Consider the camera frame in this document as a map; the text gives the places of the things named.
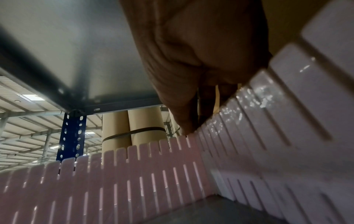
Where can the person's right hand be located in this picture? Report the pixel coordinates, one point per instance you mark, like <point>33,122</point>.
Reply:
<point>199,43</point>

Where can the stack of large brown rolls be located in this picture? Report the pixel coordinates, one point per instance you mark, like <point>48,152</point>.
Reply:
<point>146,118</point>

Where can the blue perforated rack post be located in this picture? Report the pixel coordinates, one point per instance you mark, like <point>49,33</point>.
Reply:
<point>72,135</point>

